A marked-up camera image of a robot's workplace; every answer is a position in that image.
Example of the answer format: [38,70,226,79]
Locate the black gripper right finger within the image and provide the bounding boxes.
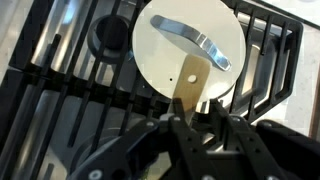
[209,98,290,180]

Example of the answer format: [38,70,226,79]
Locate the wooden spatula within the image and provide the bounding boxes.
[169,54,212,125]

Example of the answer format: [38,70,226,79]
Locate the black gas stove cooktop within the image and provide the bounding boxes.
[0,0,305,180]

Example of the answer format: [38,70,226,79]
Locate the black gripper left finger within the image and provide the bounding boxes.
[65,97,209,180]

